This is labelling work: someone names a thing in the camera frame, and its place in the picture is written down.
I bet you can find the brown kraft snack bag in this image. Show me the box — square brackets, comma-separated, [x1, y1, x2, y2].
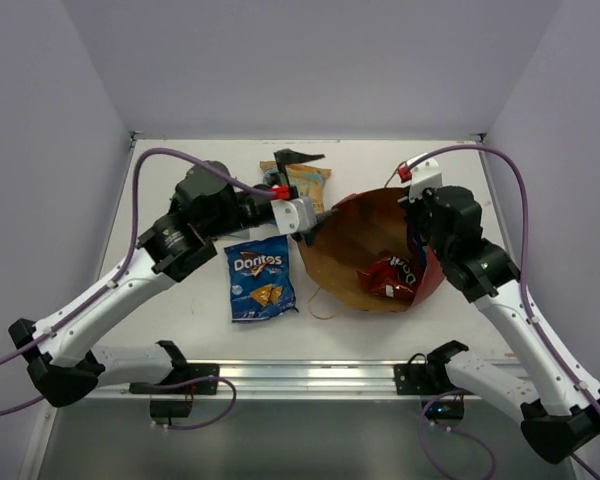
[259, 161, 331, 214]

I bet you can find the red paper bag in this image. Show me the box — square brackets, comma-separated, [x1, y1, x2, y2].
[297, 187, 444, 314]

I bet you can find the dark blue snack bag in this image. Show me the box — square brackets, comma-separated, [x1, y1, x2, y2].
[224, 235, 296, 323]

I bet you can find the red snack packet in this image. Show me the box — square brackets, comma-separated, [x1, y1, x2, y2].
[357, 251, 424, 302]

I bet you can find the blue spicy chilli snack bag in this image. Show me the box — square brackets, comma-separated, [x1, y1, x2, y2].
[407, 226, 428, 271]

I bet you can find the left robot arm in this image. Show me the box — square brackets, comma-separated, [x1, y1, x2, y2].
[9, 148, 320, 407]

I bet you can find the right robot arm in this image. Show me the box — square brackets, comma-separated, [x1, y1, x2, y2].
[398, 186, 600, 464]

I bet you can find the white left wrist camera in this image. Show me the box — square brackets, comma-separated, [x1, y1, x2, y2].
[270, 186, 317, 235]

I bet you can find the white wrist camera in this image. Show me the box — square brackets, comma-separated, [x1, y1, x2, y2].
[270, 186, 317, 235]
[397, 155, 443, 203]

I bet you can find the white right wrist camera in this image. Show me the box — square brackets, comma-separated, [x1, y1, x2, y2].
[397, 155, 443, 203]

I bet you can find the aluminium right table rail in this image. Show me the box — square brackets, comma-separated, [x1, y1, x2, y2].
[472, 132, 511, 261]

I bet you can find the aluminium table rail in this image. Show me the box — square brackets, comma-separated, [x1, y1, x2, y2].
[90, 130, 142, 281]
[472, 132, 511, 261]

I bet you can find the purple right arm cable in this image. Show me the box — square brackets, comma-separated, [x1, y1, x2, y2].
[399, 144, 600, 480]

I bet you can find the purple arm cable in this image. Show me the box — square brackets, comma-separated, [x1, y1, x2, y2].
[0, 148, 281, 420]
[399, 144, 600, 480]

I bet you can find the aluminium left table rail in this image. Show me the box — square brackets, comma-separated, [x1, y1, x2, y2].
[90, 130, 142, 281]

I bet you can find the aluminium front rail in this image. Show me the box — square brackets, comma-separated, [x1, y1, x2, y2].
[94, 357, 529, 401]

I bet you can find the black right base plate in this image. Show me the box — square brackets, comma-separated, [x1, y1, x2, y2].
[393, 363, 435, 396]

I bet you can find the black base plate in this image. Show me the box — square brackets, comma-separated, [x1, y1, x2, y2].
[393, 363, 435, 396]
[129, 362, 220, 396]

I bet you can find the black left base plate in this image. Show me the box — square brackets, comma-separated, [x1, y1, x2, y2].
[129, 362, 220, 396]

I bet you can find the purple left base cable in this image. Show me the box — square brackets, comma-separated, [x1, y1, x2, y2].
[149, 377, 237, 431]

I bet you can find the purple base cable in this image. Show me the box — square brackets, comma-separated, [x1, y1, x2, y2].
[416, 384, 497, 480]
[149, 377, 237, 431]

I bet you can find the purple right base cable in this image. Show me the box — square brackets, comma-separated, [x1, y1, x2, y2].
[416, 384, 497, 480]

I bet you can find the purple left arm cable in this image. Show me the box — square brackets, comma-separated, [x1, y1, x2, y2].
[0, 148, 281, 420]

